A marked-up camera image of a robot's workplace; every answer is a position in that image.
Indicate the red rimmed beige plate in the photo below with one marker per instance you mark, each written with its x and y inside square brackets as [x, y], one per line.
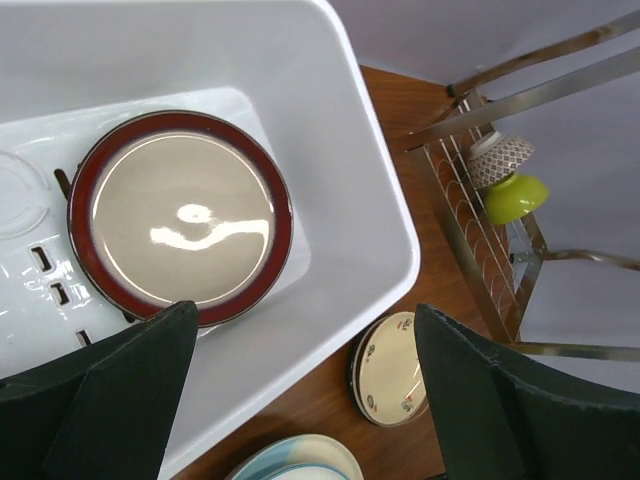
[179, 205]

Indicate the small cream floral plate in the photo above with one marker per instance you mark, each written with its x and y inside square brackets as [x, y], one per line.
[384, 373]

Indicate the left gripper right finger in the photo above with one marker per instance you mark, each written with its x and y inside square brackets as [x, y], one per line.
[501, 415]

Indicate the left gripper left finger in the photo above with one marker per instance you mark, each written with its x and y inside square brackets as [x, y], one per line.
[104, 411]

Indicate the patterned white bowl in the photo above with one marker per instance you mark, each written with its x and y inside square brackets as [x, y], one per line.
[496, 156]

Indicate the steel dish rack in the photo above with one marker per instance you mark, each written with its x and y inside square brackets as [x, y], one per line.
[501, 263]

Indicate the white plastic bin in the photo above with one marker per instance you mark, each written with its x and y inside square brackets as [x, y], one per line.
[282, 71]

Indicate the lime green bowl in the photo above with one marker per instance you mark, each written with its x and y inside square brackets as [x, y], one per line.
[514, 197]

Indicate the blue cream leaf plate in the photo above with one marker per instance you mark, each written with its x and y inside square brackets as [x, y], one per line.
[307, 456]

